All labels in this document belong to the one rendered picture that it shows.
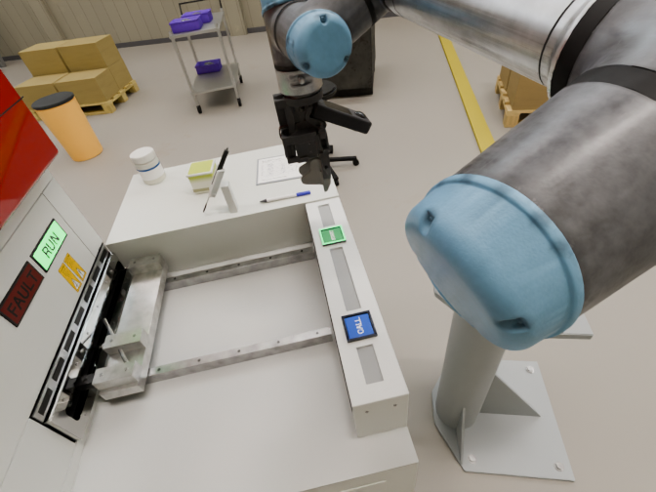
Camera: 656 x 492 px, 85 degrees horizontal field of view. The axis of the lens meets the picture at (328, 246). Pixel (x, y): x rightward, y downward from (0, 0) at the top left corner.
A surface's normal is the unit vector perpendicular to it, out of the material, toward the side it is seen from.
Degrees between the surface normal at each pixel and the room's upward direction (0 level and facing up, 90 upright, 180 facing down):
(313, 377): 0
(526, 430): 0
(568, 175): 33
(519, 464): 0
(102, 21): 90
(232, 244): 90
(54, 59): 90
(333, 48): 90
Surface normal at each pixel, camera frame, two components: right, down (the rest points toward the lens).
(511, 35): -0.91, 0.34
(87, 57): -0.09, 0.70
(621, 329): -0.12, -0.72
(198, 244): 0.18, 0.66
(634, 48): -0.65, -0.65
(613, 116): -0.43, -0.34
